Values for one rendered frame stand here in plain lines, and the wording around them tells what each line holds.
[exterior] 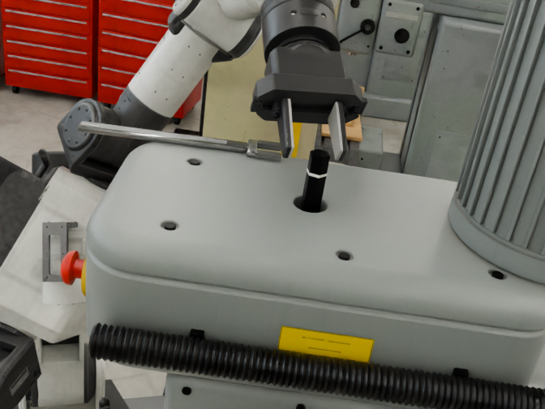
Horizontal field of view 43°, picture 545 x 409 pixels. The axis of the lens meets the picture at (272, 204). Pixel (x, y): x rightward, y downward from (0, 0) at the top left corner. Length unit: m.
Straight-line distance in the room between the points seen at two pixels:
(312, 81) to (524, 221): 0.26
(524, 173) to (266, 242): 0.25
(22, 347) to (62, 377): 0.52
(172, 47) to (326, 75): 0.42
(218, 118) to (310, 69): 1.82
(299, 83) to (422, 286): 0.25
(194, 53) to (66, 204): 0.32
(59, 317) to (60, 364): 0.51
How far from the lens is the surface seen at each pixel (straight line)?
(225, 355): 0.66
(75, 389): 1.73
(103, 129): 0.85
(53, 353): 1.70
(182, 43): 1.13
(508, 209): 0.69
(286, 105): 0.74
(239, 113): 2.56
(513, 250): 0.70
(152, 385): 3.21
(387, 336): 0.68
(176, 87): 1.14
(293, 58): 0.77
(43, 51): 5.88
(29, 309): 1.18
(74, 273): 0.83
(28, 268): 1.18
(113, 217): 0.68
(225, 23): 1.09
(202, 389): 0.75
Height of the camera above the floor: 2.24
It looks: 29 degrees down
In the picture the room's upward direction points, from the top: 9 degrees clockwise
